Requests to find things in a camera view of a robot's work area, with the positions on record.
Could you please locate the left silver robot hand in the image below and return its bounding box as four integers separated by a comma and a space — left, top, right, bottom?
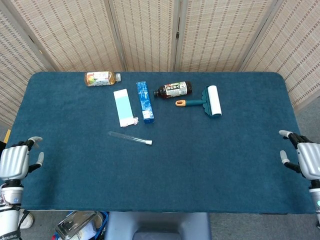
0, 136, 45, 181

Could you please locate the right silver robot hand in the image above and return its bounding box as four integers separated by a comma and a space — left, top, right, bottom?
278, 129, 320, 181

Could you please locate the clear glass test tube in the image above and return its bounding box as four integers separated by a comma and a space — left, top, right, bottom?
108, 131, 148, 146

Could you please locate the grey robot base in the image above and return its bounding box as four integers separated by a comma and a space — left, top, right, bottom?
104, 212, 213, 240

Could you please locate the white sneaker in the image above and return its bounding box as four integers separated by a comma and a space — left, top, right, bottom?
19, 209, 35, 230

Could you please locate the clear plastic box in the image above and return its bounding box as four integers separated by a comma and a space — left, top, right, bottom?
54, 211, 98, 240

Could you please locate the bamboo screen panel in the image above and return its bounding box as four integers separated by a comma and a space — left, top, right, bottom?
238, 0, 320, 111
107, 0, 182, 73
0, 0, 56, 127
173, 0, 280, 73
8, 0, 127, 73

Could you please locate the blue bin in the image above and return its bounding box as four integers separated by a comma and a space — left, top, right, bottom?
96, 211, 110, 240

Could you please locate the teal lint roller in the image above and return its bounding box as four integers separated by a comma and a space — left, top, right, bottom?
175, 85, 223, 120

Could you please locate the yellow tea bottle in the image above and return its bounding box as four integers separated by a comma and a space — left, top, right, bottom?
84, 71, 122, 87

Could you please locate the white and pale blue box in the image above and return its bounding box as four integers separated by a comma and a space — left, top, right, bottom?
113, 88, 139, 128

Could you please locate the blue toothpaste box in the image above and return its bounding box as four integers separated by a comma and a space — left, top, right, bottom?
136, 81, 155, 125

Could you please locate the blue table cloth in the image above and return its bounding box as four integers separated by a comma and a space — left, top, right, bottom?
3, 71, 316, 215

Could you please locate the dark tea bottle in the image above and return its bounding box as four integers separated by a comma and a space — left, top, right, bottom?
153, 80, 193, 100

